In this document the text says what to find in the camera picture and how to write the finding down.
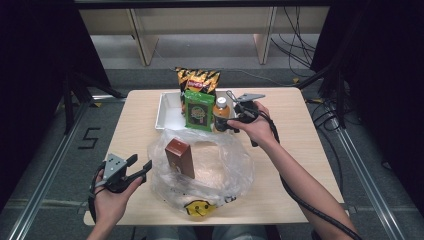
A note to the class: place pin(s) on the yellow black chip bag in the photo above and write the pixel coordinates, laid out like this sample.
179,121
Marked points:
198,80

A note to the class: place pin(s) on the person's left hand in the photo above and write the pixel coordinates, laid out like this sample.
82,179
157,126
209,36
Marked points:
111,206

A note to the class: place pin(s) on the white plastic tray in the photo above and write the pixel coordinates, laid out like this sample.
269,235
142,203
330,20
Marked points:
170,115

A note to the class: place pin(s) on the black metal stand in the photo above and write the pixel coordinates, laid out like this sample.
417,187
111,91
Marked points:
68,100
338,90

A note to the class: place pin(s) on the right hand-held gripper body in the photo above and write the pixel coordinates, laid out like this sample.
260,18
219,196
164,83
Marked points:
246,110

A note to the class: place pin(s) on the person's right hand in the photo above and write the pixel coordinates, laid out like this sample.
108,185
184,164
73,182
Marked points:
263,128

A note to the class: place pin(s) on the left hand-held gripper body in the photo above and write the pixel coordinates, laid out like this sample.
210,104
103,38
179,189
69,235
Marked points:
115,166

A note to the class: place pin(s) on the brown carton box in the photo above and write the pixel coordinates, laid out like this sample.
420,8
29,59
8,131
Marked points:
180,156

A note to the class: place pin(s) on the green snack packet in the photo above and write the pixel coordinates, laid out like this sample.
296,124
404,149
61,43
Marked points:
199,113

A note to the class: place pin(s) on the orange juice bottle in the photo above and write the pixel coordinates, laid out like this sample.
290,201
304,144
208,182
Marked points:
221,109

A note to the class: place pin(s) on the beige wooden desk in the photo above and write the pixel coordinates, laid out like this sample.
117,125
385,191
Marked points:
200,20

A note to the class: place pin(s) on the aluminium floor rail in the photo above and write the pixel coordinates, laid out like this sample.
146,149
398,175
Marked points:
366,186
46,173

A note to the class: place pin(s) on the clear plastic bag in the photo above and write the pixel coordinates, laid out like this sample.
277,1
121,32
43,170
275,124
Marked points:
233,160

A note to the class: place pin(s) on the black curtain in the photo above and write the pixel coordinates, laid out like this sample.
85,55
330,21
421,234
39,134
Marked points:
33,83
383,83

